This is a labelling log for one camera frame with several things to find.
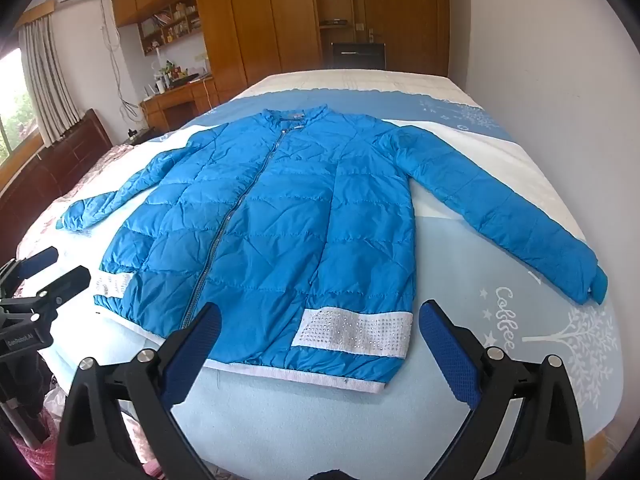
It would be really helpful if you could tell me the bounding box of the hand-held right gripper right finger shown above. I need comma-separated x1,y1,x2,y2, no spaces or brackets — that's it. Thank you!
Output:
417,299,587,480

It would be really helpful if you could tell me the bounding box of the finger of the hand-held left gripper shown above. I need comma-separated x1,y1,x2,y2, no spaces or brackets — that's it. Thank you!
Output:
0,246,60,292
27,266,92,322

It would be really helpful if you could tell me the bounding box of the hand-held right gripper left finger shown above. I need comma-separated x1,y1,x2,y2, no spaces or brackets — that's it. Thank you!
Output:
54,301,223,480

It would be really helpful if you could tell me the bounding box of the blue quilted jacket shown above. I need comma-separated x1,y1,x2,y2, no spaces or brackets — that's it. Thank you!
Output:
60,104,609,393

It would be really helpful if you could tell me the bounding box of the person's left forearm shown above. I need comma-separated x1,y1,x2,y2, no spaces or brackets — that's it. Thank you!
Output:
7,427,58,478

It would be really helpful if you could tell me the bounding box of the blue white printed blanket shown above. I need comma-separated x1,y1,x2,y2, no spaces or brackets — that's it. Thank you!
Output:
15,69,626,480

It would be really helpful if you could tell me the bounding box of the pink floral bed sheet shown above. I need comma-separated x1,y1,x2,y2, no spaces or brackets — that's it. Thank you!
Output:
20,142,151,261

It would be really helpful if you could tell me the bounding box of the dark wooden headboard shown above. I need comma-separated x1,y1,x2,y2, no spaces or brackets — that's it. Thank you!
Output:
0,108,113,261

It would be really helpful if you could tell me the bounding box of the window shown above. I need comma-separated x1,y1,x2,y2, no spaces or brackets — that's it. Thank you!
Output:
0,50,43,166

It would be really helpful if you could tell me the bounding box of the beige curtain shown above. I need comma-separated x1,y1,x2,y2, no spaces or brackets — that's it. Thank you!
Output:
19,12,83,147

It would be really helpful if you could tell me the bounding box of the wooden desk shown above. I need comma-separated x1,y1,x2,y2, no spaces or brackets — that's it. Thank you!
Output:
140,75,221,131

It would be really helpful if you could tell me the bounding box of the wooden wardrobe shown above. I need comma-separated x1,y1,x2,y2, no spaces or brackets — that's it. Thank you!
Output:
192,0,451,103

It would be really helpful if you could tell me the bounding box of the wooden door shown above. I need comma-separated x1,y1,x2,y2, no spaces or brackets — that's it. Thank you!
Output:
356,0,451,77

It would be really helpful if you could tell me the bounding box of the hanging wall cable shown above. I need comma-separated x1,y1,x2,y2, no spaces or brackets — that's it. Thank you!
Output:
100,0,143,118

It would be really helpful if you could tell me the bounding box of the wooden wall shelf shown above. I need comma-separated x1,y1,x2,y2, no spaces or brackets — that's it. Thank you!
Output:
137,0,203,57

